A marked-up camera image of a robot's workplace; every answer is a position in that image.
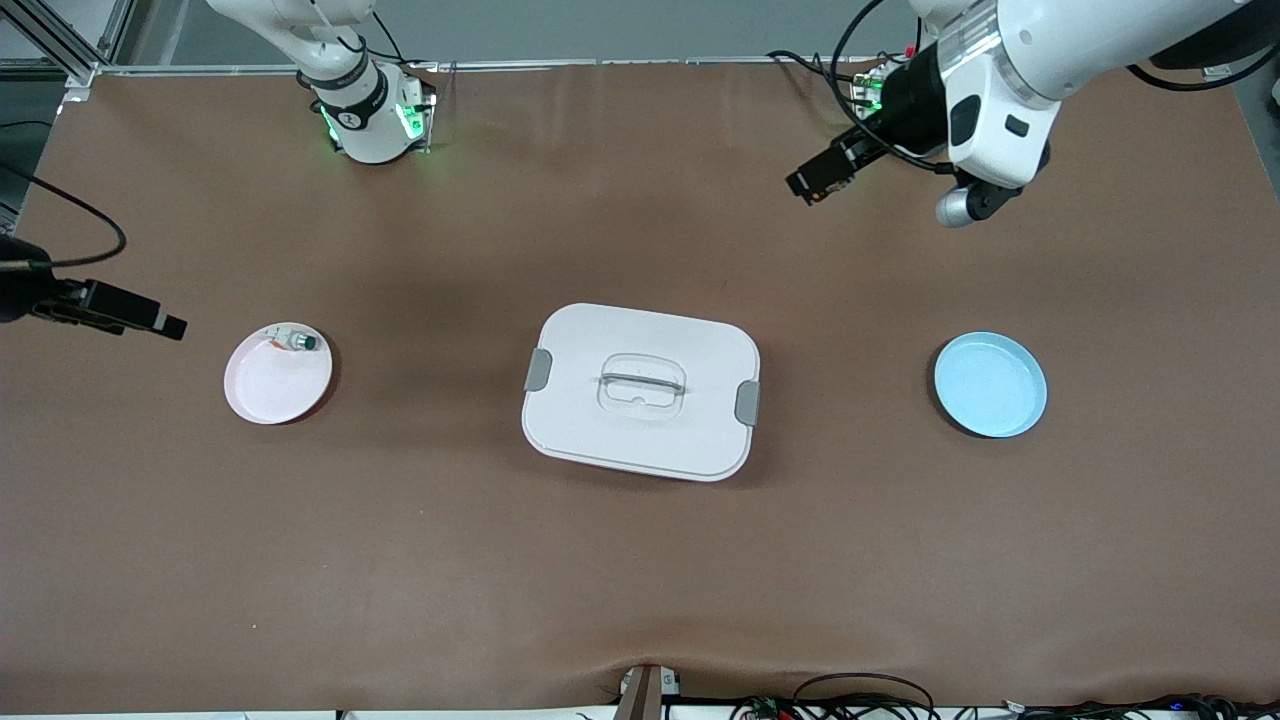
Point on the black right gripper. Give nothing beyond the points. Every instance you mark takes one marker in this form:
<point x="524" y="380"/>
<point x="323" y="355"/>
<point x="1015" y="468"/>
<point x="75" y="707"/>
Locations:
<point x="22" y="291"/>

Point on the aluminium frame with diagonal brace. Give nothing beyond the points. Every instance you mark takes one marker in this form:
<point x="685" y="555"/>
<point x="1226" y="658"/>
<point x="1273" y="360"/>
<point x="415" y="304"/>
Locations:
<point x="60" y="45"/>

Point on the aluminium corner frame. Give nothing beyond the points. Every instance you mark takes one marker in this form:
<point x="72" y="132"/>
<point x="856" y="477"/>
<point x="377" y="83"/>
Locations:
<point x="1218" y="70"/>

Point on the grey container latch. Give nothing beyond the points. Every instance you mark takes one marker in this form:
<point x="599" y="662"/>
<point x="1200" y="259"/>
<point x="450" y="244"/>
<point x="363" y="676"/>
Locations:
<point x="538" y="370"/>
<point x="748" y="402"/>

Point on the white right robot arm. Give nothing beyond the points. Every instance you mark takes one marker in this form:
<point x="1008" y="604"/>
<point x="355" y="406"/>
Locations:
<point x="365" y="120"/>

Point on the green button switch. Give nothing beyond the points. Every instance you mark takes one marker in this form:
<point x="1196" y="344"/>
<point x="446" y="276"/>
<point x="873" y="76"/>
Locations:
<point x="300" y="342"/>

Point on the pink round plate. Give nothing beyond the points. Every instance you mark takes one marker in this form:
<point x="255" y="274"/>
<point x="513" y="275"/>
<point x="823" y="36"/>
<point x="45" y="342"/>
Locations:
<point x="275" y="395"/>

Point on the silver table edge rail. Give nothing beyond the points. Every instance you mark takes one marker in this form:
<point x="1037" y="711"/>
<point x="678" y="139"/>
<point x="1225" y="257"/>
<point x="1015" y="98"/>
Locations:
<point x="650" y="61"/>

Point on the white lidded container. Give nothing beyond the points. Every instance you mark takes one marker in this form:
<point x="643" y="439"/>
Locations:
<point x="650" y="440"/>

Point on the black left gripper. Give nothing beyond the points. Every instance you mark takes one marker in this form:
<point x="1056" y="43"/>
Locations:
<point x="908" y="102"/>

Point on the light blue round plate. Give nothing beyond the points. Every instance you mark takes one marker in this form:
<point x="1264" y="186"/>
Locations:
<point x="990" y="385"/>

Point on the brown camera mount post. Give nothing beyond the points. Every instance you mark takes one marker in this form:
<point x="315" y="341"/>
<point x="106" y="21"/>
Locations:
<point x="645" y="695"/>

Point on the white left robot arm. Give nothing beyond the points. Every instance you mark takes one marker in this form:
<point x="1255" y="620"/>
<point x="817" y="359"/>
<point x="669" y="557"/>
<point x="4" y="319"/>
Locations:
<point x="1030" y="60"/>

